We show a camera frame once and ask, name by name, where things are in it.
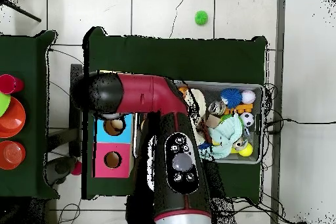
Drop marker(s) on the white baseball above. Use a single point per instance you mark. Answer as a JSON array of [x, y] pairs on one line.
[[248, 96]]

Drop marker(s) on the dark green side table cloth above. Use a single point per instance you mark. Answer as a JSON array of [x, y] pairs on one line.
[[23, 50]]

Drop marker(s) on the pink round object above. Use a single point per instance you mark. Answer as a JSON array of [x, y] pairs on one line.
[[8, 84]]

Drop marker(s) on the shallow clear mesh bin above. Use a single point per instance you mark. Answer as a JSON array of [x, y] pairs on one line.
[[236, 158]]

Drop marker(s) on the black and white soccer ball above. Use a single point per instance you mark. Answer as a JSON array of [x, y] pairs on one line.
[[247, 119]]

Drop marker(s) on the green spiky ball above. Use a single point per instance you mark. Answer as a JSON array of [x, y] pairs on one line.
[[201, 17]]

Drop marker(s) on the orange bowl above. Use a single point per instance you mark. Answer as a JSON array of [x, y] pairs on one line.
[[14, 121]]

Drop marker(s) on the blue spiky ball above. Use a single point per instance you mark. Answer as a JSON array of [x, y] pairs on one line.
[[231, 98]]

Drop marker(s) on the mint green cloth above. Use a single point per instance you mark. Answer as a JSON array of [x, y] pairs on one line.
[[227, 132]]

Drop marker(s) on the black slanted rod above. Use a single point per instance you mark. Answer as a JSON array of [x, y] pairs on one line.
[[23, 12]]

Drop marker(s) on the green round object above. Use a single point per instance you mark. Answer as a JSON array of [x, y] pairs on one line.
[[4, 103]]

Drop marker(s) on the black upright panel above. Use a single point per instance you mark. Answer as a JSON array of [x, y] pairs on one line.
[[76, 70]]

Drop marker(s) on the wooden box with three holes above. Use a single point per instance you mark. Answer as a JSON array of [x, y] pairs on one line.
[[123, 155]]

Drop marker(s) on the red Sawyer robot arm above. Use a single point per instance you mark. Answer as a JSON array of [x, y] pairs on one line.
[[147, 95]]

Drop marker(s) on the orange mini basketball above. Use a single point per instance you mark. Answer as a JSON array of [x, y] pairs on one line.
[[183, 90]]

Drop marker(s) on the orange red round object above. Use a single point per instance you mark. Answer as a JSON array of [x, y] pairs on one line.
[[11, 155]]

